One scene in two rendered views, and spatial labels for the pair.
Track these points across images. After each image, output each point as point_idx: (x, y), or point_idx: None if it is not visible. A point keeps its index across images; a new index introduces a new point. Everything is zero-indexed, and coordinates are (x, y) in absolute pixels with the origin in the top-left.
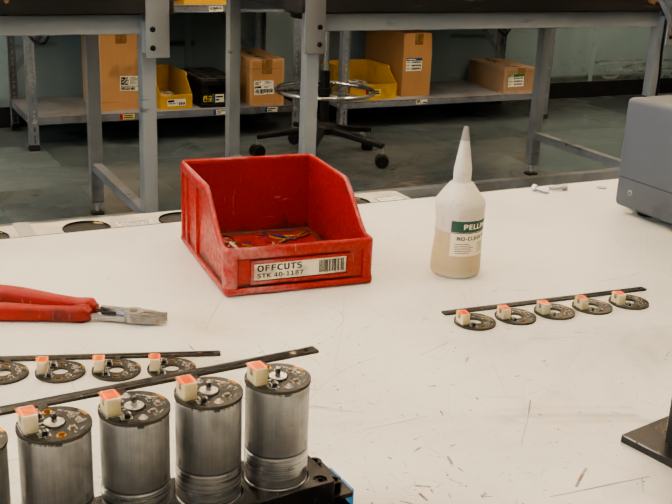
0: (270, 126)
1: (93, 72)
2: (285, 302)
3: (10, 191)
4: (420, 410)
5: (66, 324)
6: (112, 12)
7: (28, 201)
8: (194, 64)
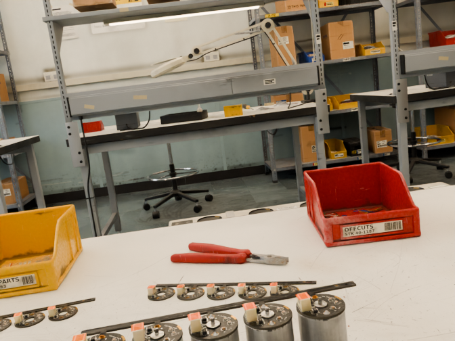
0: (386, 162)
1: (296, 144)
2: (363, 249)
3: (264, 201)
4: (452, 327)
5: (233, 264)
6: (300, 115)
7: (271, 206)
8: (347, 137)
